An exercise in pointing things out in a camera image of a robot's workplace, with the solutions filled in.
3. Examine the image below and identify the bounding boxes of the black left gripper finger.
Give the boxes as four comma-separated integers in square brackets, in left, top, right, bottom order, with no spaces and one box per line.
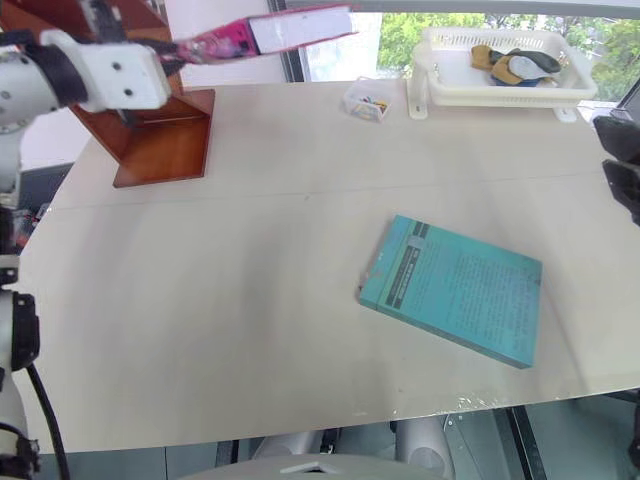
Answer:
[159,52,204,70]
[148,38,200,55]

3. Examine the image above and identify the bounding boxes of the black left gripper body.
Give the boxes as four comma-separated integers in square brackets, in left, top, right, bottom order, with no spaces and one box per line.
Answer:
[92,0,176,127]

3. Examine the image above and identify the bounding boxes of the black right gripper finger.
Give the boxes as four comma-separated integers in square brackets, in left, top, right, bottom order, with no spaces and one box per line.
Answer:
[592,113,640,164]
[601,158,640,227]

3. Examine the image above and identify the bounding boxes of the pink hardcover book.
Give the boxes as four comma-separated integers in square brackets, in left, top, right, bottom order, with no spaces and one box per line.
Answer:
[177,3,361,65]

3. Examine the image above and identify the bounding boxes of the wooden bookshelf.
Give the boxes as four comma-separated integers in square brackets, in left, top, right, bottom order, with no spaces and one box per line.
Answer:
[0,0,217,190]

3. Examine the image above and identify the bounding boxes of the teal paperback book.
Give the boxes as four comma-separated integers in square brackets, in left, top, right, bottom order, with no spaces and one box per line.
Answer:
[357,214,545,371]

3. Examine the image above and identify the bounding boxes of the white plastic basket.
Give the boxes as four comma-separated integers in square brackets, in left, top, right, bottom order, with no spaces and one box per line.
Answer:
[405,26,600,123]

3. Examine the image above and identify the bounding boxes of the yellow blue grey plush toy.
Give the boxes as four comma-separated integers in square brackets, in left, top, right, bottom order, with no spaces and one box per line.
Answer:
[468,43,562,88]

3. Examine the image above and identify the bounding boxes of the small clear box coloured clips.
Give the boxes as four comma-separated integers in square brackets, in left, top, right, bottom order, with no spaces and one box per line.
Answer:
[340,76,396,123]

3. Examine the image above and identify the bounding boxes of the grey robot body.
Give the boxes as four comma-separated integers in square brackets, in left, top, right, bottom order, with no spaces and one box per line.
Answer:
[179,413,457,480]

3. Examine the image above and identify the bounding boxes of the grey window frame post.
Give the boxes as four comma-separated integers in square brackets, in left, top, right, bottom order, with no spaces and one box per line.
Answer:
[265,0,307,84]

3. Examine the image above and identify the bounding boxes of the black table frame leg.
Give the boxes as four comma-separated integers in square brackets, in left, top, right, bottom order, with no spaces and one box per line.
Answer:
[508,403,549,480]

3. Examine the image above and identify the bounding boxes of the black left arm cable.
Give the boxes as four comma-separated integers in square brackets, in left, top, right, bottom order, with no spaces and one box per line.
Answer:
[24,362,72,480]

